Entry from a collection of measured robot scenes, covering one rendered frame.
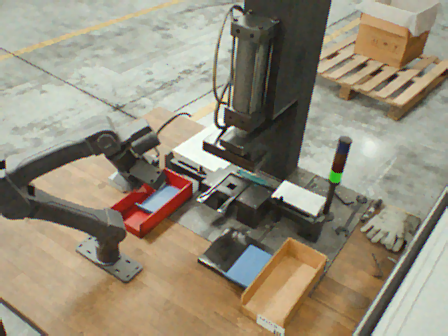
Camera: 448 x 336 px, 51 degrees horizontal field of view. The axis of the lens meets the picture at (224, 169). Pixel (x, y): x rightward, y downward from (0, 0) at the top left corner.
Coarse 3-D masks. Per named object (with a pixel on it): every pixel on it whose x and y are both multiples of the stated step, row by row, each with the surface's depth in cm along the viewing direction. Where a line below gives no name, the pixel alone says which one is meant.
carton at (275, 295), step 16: (288, 240) 132; (272, 256) 126; (288, 256) 135; (304, 256) 132; (320, 256) 129; (272, 272) 130; (288, 272) 131; (304, 272) 131; (320, 272) 128; (256, 288) 123; (272, 288) 126; (288, 288) 126; (304, 288) 118; (256, 304) 121; (272, 304) 122; (288, 304) 122; (256, 320) 117; (272, 320) 118; (288, 320) 116
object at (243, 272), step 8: (248, 248) 134; (256, 248) 134; (248, 256) 132; (256, 256) 132; (264, 256) 132; (240, 264) 129; (248, 264) 129; (256, 264) 129; (264, 264) 130; (224, 272) 123; (232, 272) 127; (240, 272) 127; (248, 272) 127; (256, 272) 127; (232, 280) 125; (240, 280) 125; (248, 280) 125
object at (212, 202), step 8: (216, 192) 145; (208, 200) 149; (216, 200) 147; (224, 200) 151; (216, 208) 149; (240, 208) 142; (248, 208) 140; (264, 208) 145; (240, 216) 144; (248, 216) 142; (256, 216) 141; (264, 216) 148; (248, 224) 144; (256, 224) 144
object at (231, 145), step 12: (276, 120) 141; (216, 132) 141; (228, 132) 134; (240, 132) 132; (252, 132) 135; (264, 132) 136; (204, 144) 138; (216, 144) 136; (228, 144) 131; (240, 144) 130; (252, 144) 132; (264, 144) 138; (216, 156) 137; (228, 156) 134; (240, 156) 132; (252, 156) 133; (264, 156) 134; (252, 168) 131
